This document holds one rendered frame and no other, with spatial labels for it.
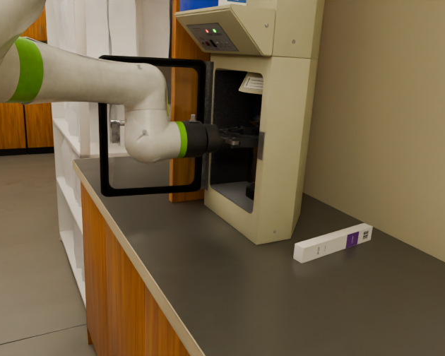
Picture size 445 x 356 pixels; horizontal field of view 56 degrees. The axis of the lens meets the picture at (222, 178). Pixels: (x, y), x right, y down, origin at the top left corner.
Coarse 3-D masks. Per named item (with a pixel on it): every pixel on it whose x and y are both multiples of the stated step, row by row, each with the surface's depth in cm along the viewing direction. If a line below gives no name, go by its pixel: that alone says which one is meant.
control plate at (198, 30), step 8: (200, 24) 105; (208, 24) 101; (216, 24) 98; (192, 32) 114; (200, 32) 110; (208, 32) 106; (216, 32) 102; (224, 32) 99; (200, 40) 114; (208, 40) 110; (216, 40) 106; (224, 40) 102; (208, 48) 114; (216, 48) 110; (224, 48) 106; (232, 48) 103
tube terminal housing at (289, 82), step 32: (256, 0) 99; (288, 0) 93; (320, 0) 103; (288, 32) 95; (320, 32) 114; (224, 64) 115; (256, 64) 101; (288, 64) 98; (288, 96) 100; (288, 128) 103; (288, 160) 106; (256, 192) 106; (288, 192) 109; (256, 224) 107; (288, 224) 112
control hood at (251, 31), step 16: (176, 16) 113; (192, 16) 105; (208, 16) 98; (224, 16) 92; (240, 16) 89; (256, 16) 90; (272, 16) 92; (240, 32) 93; (256, 32) 92; (272, 32) 93; (240, 48) 99; (256, 48) 93; (272, 48) 95
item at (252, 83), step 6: (252, 72) 109; (246, 78) 111; (252, 78) 108; (258, 78) 107; (246, 84) 110; (252, 84) 108; (258, 84) 107; (240, 90) 111; (246, 90) 109; (252, 90) 107; (258, 90) 107
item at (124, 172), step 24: (168, 72) 118; (192, 72) 120; (168, 96) 120; (192, 96) 122; (120, 120) 117; (120, 144) 119; (120, 168) 121; (144, 168) 124; (168, 168) 126; (192, 168) 129
